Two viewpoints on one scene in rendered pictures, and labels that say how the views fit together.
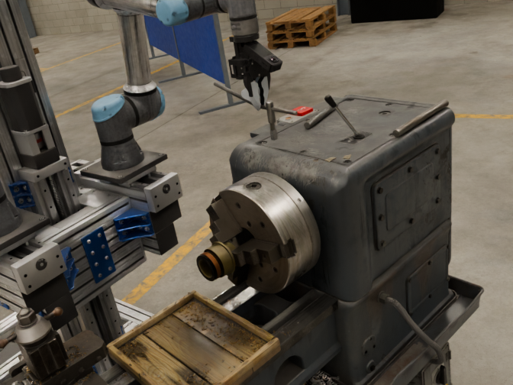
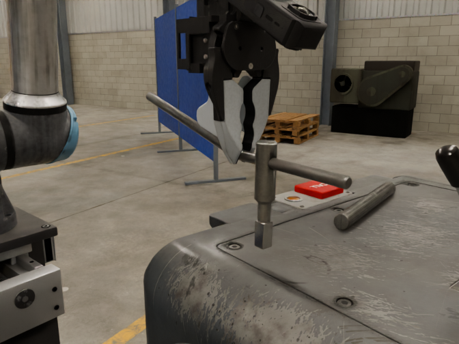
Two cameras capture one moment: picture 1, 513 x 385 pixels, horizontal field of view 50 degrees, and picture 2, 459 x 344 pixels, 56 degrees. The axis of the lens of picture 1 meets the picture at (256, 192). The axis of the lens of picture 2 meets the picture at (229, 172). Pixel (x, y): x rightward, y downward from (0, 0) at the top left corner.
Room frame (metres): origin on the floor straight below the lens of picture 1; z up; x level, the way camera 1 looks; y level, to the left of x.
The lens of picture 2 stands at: (1.06, -0.04, 1.47)
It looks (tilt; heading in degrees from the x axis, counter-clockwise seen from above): 14 degrees down; 0
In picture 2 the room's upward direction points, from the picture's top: straight up
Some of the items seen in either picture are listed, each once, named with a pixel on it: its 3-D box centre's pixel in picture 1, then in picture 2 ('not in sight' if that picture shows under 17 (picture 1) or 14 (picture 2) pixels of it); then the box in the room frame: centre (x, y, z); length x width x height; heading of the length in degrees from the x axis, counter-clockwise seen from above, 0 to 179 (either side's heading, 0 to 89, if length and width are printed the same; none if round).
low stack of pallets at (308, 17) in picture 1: (302, 27); (289, 127); (9.54, -1.25, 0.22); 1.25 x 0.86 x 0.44; 150
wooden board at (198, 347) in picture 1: (191, 347); not in sight; (1.12, 0.23, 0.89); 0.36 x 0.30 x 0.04; 39
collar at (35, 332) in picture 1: (30, 327); not in sight; (0.98, 0.53, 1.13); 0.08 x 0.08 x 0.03
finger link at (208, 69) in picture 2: (250, 80); (225, 77); (1.50, -0.04, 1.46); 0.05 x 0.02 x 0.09; 131
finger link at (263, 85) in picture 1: (258, 91); (242, 117); (1.55, -0.05, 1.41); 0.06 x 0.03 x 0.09; 41
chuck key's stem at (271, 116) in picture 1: (272, 120); (264, 195); (1.49, -0.08, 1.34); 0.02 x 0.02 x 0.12
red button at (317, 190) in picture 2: (301, 111); (318, 190); (1.76, -0.19, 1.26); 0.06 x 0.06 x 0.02; 39
